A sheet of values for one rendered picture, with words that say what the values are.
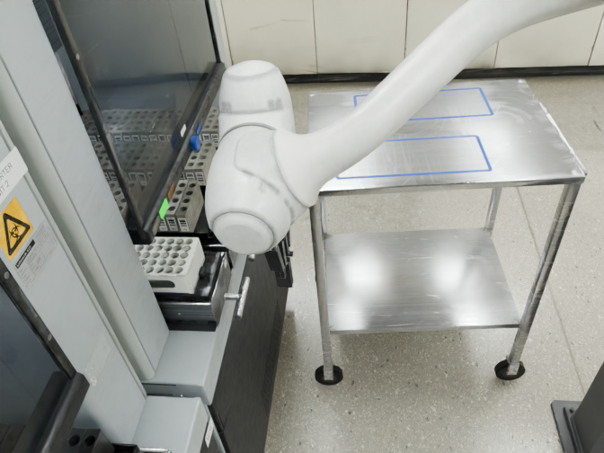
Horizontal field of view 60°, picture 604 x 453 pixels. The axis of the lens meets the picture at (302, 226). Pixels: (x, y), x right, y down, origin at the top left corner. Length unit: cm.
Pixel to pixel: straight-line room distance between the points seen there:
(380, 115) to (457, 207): 181
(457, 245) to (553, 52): 182
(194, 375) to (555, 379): 126
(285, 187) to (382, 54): 266
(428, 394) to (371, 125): 129
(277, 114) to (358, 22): 246
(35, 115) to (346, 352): 141
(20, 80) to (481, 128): 104
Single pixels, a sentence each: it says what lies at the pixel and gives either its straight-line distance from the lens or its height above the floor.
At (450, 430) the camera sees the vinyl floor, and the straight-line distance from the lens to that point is 175.
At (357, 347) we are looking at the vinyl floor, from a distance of 187.
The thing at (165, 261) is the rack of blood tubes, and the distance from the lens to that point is 101.
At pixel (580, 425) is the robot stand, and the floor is 7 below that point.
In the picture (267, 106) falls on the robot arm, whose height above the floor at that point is 119.
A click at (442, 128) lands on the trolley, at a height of 82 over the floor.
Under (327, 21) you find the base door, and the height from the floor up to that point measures 40.
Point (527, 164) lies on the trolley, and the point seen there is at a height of 82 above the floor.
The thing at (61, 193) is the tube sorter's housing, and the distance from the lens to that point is 71.
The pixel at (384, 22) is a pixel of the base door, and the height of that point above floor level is 38.
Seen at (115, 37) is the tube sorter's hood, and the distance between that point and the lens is 84.
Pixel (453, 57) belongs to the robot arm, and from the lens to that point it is 67.
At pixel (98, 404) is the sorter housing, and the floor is 89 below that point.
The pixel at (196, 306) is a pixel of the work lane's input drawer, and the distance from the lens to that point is 100.
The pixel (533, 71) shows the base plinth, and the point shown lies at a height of 3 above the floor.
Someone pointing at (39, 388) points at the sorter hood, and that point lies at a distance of 68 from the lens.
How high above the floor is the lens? 154
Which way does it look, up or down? 42 degrees down
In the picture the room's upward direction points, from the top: 6 degrees counter-clockwise
